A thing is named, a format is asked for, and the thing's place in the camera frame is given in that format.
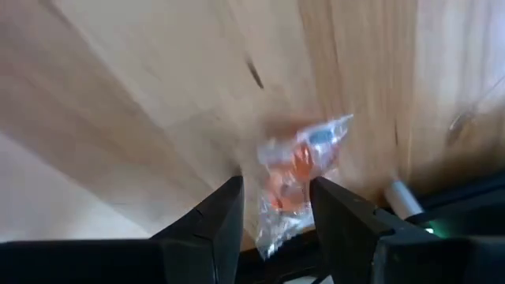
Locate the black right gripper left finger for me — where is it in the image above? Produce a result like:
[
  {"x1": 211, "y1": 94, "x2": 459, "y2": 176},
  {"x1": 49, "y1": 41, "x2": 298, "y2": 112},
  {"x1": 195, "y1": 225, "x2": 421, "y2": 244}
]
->
[{"x1": 149, "y1": 174, "x2": 246, "y2": 284}]

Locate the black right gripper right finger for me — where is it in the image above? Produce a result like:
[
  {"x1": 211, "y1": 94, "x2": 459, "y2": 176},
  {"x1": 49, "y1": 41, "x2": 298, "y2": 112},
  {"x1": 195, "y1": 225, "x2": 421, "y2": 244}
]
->
[{"x1": 309, "y1": 175, "x2": 395, "y2": 284}]

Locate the white base plate standoff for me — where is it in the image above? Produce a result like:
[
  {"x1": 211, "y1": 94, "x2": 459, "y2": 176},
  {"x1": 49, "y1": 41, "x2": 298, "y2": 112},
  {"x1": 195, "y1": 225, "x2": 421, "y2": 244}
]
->
[{"x1": 383, "y1": 179, "x2": 426, "y2": 222}]

